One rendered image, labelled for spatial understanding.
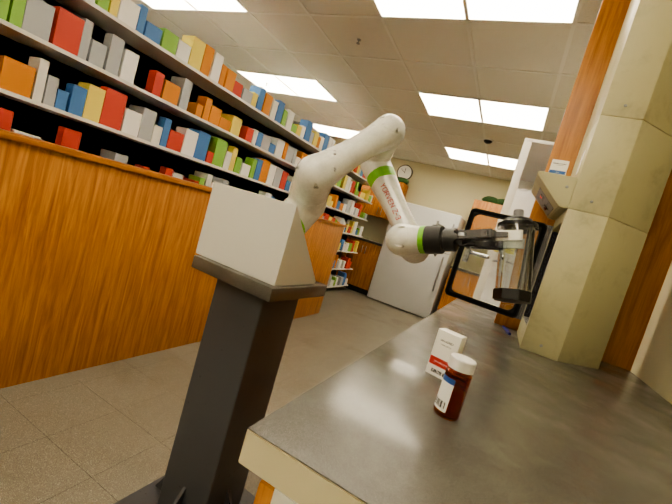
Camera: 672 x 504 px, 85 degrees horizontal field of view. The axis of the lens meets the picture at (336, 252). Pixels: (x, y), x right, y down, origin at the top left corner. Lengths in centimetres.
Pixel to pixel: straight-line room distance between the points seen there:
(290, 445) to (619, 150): 127
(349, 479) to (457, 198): 677
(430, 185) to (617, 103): 586
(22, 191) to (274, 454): 177
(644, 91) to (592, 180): 29
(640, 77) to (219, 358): 154
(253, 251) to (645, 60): 130
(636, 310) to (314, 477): 154
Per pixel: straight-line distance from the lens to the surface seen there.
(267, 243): 109
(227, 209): 120
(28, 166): 202
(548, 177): 139
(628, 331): 179
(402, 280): 644
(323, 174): 116
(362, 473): 42
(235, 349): 122
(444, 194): 711
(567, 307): 137
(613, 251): 144
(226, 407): 128
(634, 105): 149
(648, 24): 159
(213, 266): 118
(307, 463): 41
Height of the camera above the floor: 117
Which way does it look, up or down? 5 degrees down
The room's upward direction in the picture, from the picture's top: 16 degrees clockwise
